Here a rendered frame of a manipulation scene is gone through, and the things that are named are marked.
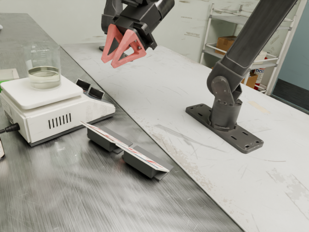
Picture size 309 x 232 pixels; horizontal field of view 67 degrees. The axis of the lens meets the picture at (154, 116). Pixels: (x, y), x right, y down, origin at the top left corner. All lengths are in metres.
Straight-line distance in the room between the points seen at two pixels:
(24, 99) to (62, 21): 1.54
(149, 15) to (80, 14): 1.52
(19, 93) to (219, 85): 0.39
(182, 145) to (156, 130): 0.07
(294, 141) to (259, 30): 0.29
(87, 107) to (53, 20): 1.50
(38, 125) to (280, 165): 0.47
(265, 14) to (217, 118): 0.23
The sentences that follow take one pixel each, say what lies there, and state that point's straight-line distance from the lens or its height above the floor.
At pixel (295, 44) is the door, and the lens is 3.31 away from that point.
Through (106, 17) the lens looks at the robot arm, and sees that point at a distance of 0.97.
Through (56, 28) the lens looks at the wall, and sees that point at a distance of 1.98.
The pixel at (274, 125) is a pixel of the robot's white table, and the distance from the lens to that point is 0.68.
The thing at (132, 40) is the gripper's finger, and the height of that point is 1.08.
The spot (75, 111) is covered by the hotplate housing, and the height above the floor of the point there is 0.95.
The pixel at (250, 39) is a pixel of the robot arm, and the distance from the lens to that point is 0.50.
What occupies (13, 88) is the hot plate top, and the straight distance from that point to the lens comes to 0.52.
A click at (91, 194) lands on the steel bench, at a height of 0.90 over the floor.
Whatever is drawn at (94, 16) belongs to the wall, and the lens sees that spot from 2.05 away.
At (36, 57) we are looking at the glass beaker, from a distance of 0.48.
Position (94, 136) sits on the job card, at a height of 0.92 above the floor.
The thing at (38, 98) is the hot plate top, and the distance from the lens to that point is 0.47.
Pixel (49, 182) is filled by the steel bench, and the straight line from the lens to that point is 0.42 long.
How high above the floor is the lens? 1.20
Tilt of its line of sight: 31 degrees down
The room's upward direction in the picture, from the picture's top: 7 degrees clockwise
